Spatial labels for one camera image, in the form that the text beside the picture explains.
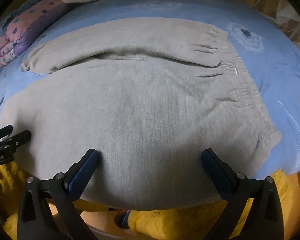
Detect yellow fuzzy clothing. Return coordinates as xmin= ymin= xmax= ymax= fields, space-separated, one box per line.
xmin=0 ymin=162 xmax=296 ymax=239

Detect purple spotted folded quilt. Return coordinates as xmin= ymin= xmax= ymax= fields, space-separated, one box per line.
xmin=0 ymin=0 xmax=69 ymax=67

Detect grey sweatpants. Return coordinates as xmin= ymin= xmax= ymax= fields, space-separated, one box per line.
xmin=0 ymin=18 xmax=281 ymax=210

